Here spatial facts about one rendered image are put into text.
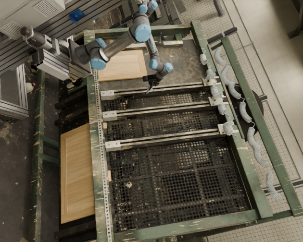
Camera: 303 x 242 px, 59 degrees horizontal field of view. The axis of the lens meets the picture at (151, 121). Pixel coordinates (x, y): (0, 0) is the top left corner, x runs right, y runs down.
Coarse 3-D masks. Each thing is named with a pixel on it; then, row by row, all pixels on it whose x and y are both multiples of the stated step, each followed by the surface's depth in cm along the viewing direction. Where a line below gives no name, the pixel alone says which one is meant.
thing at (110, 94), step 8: (216, 72) 252; (208, 80) 260; (136, 88) 256; (144, 88) 257; (152, 88) 259; (160, 88) 259; (168, 88) 259; (176, 88) 260; (184, 88) 261; (192, 88) 264; (200, 88) 266; (208, 88) 268; (104, 96) 250; (112, 96) 252; (120, 96) 254; (128, 96) 256; (136, 96) 258; (144, 96) 261
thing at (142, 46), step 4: (132, 44) 290; (136, 44) 290; (140, 44) 290; (144, 44) 291; (164, 44) 293; (168, 44) 293; (172, 44) 294; (176, 44) 295; (180, 44) 296; (128, 48) 288; (132, 48) 289; (136, 48) 290; (140, 48) 291; (144, 48) 292
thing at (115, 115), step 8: (216, 96) 241; (224, 96) 255; (176, 104) 250; (184, 104) 251; (192, 104) 252; (200, 104) 254; (208, 104) 253; (216, 104) 249; (224, 104) 250; (104, 112) 241; (112, 112) 241; (120, 112) 243; (128, 112) 243; (136, 112) 243; (144, 112) 244; (152, 112) 245; (160, 112) 247; (168, 112) 250; (176, 112) 252; (104, 120) 242; (112, 120) 244
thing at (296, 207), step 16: (224, 48) 334; (240, 80) 306; (256, 112) 284; (272, 144) 265; (272, 160) 259; (128, 176) 280; (288, 176) 248; (288, 192) 243; (144, 224) 227; (256, 224) 254
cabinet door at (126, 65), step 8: (120, 56) 283; (128, 56) 284; (136, 56) 285; (112, 64) 277; (120, 64) 277; (128, 64) 278; (136, 64) 279; (144, 64) 279; (104, 72) 271; (112, 72) 272; (120, 72) 272; (128, 72) 273; (136, 72) 274; (144, 72) 274; (104, 80) 266; (112, 80) 268
